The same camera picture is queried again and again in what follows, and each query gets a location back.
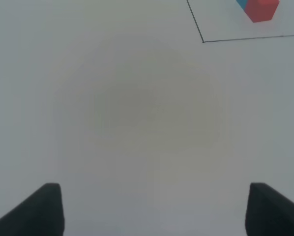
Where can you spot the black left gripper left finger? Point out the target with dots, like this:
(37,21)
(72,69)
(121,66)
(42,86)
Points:
(41,214)

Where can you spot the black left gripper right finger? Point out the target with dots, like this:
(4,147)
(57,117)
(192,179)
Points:
(269,213)

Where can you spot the red cube block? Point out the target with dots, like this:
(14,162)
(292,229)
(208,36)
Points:
(261,10)

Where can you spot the blue cube block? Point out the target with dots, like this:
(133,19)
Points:
(242,3)

